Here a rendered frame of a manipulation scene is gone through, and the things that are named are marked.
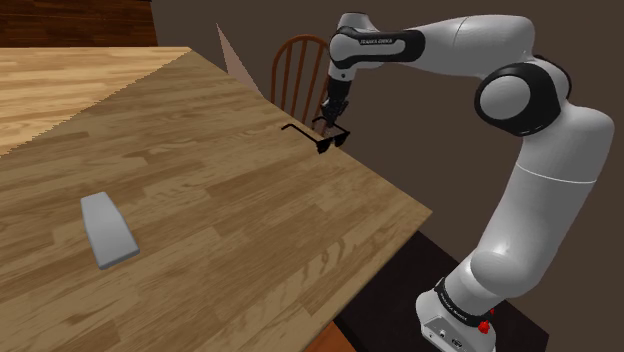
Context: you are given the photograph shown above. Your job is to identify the orange wooden chair seat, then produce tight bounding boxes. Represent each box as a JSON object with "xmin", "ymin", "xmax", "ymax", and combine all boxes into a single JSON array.
[{"xmin": 303, "ymin": 320, "xmax": 358, "ymax": 352}]

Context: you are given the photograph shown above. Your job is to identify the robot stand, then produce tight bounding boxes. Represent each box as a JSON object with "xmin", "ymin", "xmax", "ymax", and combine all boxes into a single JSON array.
[{"xmin": 333, "ymin": 229, "xmax": 551, "ymax": 352}]

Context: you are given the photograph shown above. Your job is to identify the black eyeglasses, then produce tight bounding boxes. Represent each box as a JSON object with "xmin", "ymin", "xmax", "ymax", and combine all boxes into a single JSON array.
[{"xmin": 281, "ymin": 115, "xmax": 352, "ymax": 155}]

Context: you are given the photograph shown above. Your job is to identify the dark wooden cabinet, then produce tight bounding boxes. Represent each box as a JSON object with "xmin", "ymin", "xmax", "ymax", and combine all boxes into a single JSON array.
[{"xmin": 0, "ymin": 0, "xmax": 159, "ymax": 49}]

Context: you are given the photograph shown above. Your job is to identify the grey flat rectangular block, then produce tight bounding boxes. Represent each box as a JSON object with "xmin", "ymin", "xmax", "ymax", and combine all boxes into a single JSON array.
[{"xmin": 79, "ymin": 191, "xmax": 142, "ymax": 271}]

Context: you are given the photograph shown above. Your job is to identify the brown wooden spindle chair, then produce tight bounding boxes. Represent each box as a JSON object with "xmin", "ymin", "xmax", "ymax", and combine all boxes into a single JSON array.
[{"xmin": 269, "ymin": 33, "xmax": 334, "ymax": 126}]

